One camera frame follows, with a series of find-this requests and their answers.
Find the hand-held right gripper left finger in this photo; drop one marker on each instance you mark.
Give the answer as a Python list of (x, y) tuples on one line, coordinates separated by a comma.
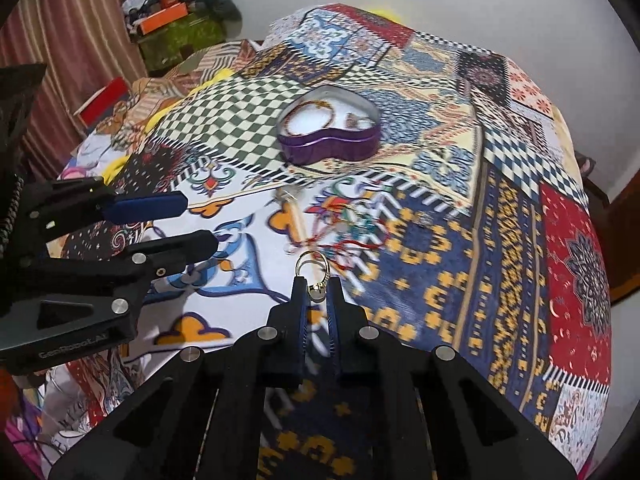
[(299, 310)]

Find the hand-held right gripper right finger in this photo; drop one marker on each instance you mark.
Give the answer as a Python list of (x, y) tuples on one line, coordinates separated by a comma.
[(332, 310)]

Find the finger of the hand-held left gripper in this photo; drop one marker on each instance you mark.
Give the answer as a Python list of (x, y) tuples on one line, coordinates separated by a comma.
[(175, 252), (150, 206)]

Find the purple heart-shaped tin box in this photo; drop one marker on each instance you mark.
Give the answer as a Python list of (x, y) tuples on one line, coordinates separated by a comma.
[(325, 147)]

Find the clear glass vial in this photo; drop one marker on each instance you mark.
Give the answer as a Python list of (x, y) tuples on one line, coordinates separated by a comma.
[(295, 220)]

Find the red box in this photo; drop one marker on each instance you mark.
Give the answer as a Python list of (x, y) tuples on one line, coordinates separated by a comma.
[(102, 102)]

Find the colourful patchwork printed blanket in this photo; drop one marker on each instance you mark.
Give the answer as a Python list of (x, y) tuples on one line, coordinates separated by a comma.
[(450, 260)]

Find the green patterned box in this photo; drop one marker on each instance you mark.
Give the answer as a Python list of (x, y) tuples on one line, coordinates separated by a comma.
[(175, 42)]

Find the orange box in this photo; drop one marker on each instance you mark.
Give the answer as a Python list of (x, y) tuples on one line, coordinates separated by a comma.
[(165, 16)]

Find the striped brown curtain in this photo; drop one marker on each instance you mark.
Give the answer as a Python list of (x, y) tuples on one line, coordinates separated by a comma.
[(65, 35)]

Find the dark wooden furniture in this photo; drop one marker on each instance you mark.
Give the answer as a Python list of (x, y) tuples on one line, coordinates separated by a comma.
[(617, 240)]

